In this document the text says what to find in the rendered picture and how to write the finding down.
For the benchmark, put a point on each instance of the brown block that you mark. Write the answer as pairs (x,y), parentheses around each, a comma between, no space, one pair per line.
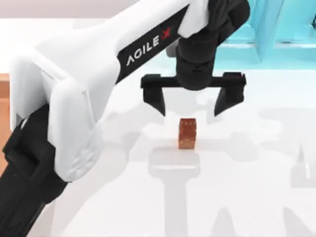
(188,134)

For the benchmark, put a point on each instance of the light blue rack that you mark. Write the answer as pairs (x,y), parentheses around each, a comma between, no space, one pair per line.
(281,29)

